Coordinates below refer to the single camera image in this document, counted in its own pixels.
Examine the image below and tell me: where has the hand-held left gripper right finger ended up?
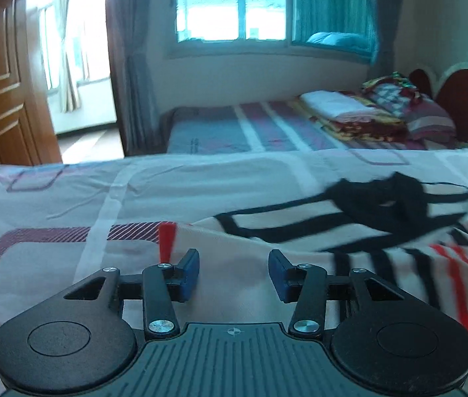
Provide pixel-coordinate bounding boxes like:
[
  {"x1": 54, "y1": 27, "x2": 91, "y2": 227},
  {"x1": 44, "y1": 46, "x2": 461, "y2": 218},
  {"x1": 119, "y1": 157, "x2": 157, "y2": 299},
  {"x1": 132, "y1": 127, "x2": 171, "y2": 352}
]
[{"x1": 268, "y1": 250, "x2": 405, "y2": 333}]

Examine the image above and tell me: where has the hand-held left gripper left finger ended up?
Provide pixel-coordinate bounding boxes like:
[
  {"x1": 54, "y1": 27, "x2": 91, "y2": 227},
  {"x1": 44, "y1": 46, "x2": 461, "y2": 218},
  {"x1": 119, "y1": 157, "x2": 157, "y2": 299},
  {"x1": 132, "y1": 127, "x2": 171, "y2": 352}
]
[{"x1": 64, "y1": 249, "x2": 200, "y2": 336}]

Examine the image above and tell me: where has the red black striped knit sweater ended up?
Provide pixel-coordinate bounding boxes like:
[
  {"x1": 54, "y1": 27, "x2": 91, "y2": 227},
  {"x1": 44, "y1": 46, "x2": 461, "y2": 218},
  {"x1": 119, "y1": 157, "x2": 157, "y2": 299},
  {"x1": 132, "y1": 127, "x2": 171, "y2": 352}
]
[{"x1": 157, "y1": 173, "x2": 468, "y2": 354}]

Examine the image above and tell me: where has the grey striped bed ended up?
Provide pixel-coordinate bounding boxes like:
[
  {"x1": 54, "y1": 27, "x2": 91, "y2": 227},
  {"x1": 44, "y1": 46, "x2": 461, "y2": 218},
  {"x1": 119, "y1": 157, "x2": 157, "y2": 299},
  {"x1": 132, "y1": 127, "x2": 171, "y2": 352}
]
[{"x1": 165, "y1": 99, "x2": 466, "y2": 154}]

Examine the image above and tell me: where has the white pink patterned bed sheet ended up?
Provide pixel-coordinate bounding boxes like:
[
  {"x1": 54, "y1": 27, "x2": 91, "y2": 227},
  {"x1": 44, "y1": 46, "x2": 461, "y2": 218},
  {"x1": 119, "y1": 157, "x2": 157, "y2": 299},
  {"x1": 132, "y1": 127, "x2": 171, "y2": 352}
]
[{"x1": 0, "y1": 143, "x2": 468, "y2": 397}]

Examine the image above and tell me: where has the red yellow floral folded blanket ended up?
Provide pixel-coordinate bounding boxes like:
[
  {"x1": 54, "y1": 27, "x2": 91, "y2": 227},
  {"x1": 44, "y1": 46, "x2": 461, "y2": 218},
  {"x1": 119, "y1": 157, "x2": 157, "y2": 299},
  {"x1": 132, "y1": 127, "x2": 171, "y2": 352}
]
[{"x1": 300, "y1": 95, "x2": 410, "y2": 143}]

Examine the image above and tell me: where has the white folded blanket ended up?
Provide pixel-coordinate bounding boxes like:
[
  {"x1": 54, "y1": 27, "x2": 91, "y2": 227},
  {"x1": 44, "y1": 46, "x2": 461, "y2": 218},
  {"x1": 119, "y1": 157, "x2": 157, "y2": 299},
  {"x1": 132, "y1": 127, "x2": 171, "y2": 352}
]
[{"x1": 300, "y1": 90, "x2": 384, "y2": 120}]

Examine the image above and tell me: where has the checkered patterned folded quilt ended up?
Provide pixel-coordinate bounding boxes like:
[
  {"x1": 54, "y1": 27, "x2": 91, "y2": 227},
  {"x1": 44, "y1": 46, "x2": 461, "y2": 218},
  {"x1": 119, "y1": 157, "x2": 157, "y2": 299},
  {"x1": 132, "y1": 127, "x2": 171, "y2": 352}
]
[{"x1": 361, "y1": 71, "x2": 433, "y2": 117}]

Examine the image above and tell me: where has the grey curtain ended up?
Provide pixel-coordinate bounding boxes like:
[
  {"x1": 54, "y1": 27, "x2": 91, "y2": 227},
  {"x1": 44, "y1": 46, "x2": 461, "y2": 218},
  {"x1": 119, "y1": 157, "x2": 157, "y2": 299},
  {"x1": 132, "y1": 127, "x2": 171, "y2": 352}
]
[
  {"x1": 372, "y1": 0, "x2": 407, "y2": 76},
  {"x1": 106, "y1": 0, "x2": 165, "y2": 155}
]

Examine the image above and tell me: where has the teal cushion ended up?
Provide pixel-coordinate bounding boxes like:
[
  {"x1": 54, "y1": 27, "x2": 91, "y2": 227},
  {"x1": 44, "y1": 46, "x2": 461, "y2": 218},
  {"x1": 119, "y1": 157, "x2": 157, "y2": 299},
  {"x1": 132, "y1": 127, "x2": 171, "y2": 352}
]
[{"x1": 306, "y1": 31, "x2": 374, "y2": 55}]

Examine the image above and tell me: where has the white sheer curtain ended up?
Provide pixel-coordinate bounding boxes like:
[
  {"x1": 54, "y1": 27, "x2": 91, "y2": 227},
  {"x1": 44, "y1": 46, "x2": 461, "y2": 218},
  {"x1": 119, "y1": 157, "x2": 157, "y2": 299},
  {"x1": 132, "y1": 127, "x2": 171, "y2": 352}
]
[{"x1": 39, "y1": 0, "x2": 85, "y2": 113}]

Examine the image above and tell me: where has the red lobed headboard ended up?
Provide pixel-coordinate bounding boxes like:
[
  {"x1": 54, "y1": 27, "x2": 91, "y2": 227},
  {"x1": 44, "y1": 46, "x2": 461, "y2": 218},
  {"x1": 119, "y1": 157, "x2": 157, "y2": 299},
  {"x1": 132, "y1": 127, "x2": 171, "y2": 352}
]
[{"x1": 408, "y1": 62, "x2": 468, "y2": 146}]

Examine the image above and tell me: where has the glass window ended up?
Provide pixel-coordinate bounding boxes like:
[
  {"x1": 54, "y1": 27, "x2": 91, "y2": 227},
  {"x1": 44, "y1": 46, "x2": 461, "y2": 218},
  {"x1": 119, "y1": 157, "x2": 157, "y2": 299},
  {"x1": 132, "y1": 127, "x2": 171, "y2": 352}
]
[{"x1": 172, "y1": 0, "x2": 377, "y2": 58}]

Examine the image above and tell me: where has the brown wooden door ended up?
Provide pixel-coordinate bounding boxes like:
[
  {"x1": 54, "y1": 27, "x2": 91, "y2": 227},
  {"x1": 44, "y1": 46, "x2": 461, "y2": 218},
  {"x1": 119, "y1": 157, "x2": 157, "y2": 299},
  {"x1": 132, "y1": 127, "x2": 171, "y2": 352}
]
[{"x1": 0, "y1": 0, "x2": 63, "y2": 167}]

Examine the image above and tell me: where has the teal curtain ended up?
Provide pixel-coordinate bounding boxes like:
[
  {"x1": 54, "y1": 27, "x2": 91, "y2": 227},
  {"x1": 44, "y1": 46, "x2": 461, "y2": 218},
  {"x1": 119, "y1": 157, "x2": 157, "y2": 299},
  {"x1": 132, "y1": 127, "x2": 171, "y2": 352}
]
[{"x1": 290, "y1": 0, "x2": 379, "y2": 56}]

